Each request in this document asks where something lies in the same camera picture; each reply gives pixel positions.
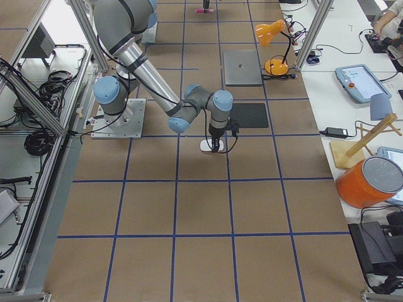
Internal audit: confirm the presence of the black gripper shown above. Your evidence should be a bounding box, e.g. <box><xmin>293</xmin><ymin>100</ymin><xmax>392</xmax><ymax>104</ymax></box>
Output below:
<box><xmin>208</xmin><ymin>124</ymin><xmax>226</xmax><ymax>153</ymax></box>

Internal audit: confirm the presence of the pink marker pen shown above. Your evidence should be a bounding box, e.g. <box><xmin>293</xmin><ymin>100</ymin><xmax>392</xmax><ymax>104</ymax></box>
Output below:
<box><xmin>195</xmin><ymin>9</ymin><xmax>214</xmax><ymax>13</ymax></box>

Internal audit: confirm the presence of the white computer mouse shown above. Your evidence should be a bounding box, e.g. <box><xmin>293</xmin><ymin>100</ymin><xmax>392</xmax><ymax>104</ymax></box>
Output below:
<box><xmin>200</xmin><ymin>139</ymin><xmax>224</xmax><ymax>152</ymax></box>

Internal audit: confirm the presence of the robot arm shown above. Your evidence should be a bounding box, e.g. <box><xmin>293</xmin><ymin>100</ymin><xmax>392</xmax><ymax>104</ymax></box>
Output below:
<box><xmin>93</xmin><ymin>1</ymin><xmax>233</xmax><ymax>153</ymax></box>

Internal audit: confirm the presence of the black mousepad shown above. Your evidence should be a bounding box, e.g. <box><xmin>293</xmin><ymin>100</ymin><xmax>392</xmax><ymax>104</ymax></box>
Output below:
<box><xmin>230</xmin><ymin>103</ymin><xmax>269</xmax><ymax>128</ymax></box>

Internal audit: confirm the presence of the grey closed laptop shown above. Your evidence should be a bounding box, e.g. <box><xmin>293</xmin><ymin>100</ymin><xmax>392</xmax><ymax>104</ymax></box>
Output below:
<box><xmin>223</xmin><ymin>50</ymin><xmax>262</xmax><ymax>87</ymax></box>

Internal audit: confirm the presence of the orange desk lamp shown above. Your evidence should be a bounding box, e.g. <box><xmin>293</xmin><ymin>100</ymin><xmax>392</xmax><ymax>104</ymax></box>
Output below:
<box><xmin>254</xmin><ymin>19</ymin><xmax>290</xmax><ymax>76</ymax></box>

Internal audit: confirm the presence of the black power adapter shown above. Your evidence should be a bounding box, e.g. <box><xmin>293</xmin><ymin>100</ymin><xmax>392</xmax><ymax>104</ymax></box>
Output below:
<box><xmin>326</xmin><ymin>127</ymin><xmax>348</xmax><ymax>138</ymax></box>

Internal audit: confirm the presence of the wooden stand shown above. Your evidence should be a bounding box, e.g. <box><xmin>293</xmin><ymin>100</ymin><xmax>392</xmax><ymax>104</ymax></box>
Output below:
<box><xmin>329</xmin><ymin>113</ymin><xmax>402</xmax><ymax>169</ymax></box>

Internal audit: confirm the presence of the blue teach pendant tablet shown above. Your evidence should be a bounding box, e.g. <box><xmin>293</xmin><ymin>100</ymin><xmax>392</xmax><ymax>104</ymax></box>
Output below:
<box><xmin>335</xmin><ymin>64</ymin><xmax>392</xmax><ymax>104</ymax></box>

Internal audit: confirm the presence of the orange cylindrical container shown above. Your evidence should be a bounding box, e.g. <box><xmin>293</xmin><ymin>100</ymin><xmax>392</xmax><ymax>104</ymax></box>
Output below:
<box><xmin>336</xmin><ymin>156</ymin><xmax>402</xmax><ymax>209</ymax></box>

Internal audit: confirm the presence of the black box device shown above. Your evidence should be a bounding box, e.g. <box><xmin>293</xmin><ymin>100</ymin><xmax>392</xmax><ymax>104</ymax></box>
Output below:
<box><xmin>348</xmin><ymin>221</ymin><xmax>399</xmax><ymax>276</ymax></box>

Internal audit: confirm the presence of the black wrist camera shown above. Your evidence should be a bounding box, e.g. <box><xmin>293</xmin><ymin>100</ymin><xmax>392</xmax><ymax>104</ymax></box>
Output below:
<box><xmin>226</xmin><ymin>118</ymin><xmax>239</xmax><ymax>138</ymax></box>

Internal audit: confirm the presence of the black lamp power cable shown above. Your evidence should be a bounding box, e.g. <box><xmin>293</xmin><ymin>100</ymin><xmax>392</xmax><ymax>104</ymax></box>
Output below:
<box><xmin>261</xmin><ymin>72</ymin><xmax>298</xmax><ymax>81</ymax></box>

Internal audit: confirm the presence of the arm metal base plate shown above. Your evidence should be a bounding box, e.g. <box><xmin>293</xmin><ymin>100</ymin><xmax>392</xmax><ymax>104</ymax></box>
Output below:
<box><xmin>91</xmin><ymin>98</ymin><xmax>147</xmax><ymax>139</ymax></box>

